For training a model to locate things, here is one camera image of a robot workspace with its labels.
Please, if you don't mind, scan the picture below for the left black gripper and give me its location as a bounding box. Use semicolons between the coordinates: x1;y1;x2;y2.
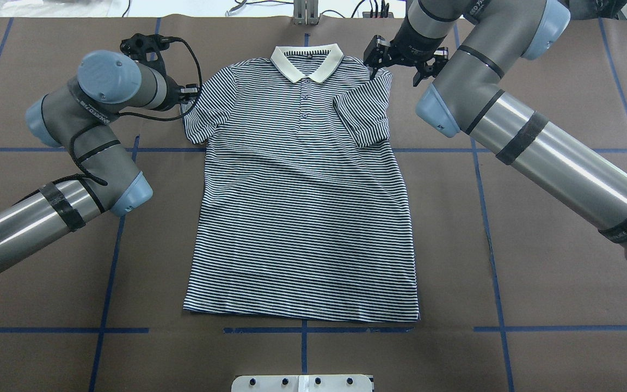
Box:
120;33;201;104

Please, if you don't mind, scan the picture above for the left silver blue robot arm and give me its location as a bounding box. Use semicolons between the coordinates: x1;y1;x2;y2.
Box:
0;33;202;273

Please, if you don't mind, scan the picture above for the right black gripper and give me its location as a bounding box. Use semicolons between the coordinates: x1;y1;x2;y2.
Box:
364;35;450;87

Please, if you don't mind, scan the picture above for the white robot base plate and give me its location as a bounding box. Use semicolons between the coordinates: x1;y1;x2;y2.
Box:
231;374;375;391

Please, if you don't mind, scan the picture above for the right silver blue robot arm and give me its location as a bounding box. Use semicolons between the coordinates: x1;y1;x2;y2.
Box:
363;1;627;259

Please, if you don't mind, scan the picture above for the aluminium frame post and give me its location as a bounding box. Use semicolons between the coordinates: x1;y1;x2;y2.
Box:
292;0;320;26

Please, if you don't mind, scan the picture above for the blue white striped polo shirt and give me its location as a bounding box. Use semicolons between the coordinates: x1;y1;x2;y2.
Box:
181;43;420;322

